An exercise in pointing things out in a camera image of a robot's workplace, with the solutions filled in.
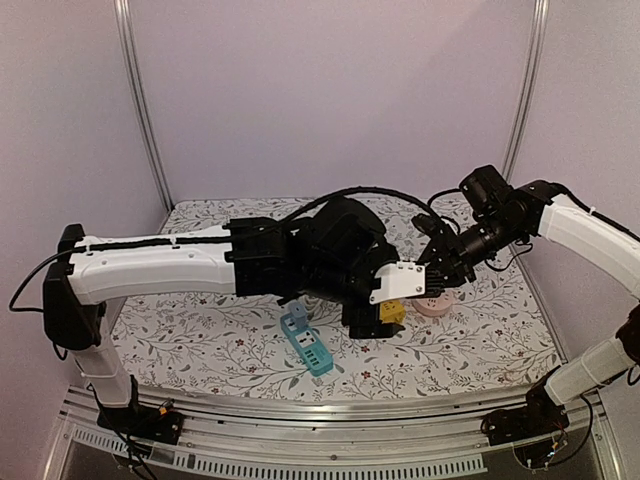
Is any blue USB charger plug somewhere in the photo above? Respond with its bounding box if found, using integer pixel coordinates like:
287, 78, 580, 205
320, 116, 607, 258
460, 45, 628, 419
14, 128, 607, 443
289, 302, 308, 329

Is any teal power strip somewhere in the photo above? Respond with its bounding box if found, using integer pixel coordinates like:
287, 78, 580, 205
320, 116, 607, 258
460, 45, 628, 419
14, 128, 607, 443
280, 313, 334, 377

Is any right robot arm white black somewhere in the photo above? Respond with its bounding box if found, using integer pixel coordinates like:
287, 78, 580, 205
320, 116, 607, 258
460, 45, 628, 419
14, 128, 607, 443
412, 166, 639, 436

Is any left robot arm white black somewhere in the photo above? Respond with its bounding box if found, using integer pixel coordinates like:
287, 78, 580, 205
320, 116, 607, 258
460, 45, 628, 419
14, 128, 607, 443
38, 189, 400, 434

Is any yellow cube socket adapter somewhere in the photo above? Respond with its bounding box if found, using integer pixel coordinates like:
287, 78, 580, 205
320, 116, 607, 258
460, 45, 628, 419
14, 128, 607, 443
379, 300, 406, 326

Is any pink round power socket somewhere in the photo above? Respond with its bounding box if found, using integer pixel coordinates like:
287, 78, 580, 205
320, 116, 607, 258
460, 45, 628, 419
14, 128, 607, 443
411, 292, 455, 318

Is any floral patterned table mat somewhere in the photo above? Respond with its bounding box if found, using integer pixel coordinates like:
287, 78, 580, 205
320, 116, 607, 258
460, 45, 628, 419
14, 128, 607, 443
94, 197, 561, 404

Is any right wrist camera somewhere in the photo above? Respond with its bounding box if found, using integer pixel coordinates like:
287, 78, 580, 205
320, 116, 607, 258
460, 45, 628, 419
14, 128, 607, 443
459, 165, 514, 218

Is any aluminium front rail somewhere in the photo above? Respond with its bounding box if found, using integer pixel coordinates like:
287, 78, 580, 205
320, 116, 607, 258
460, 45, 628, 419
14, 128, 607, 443
49, 384, 621, 480

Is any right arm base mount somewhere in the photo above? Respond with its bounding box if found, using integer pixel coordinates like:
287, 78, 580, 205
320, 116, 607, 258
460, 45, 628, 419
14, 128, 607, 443
480, 373, 569, 446

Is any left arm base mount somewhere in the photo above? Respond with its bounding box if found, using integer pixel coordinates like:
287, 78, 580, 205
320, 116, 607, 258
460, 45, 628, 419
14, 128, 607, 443
94, 375, 185, 445

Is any right aluminium frame post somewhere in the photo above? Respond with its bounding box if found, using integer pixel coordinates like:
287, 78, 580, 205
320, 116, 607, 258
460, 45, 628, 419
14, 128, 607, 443
501, 0, 550, 181

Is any aluminium frame post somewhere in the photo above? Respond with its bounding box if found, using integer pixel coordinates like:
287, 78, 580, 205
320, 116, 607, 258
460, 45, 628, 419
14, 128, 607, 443
113, 0, 174, 212
501, 0, 550, 181

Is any left aluminium frame post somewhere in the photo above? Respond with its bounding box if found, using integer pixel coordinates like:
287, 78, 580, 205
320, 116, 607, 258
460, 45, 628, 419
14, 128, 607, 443
113, 0, 174, 212

